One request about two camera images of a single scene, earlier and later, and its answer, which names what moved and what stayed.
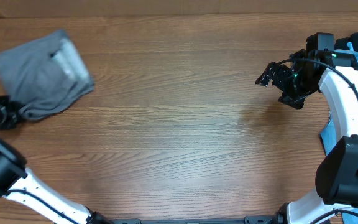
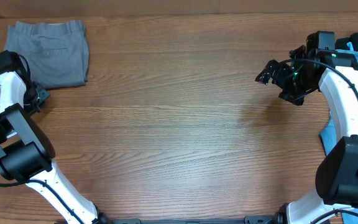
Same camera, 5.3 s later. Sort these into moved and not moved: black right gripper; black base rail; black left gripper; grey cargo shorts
Moved: black left gripper; grey cargo shorts
Not moved: black right gripper; black base rail
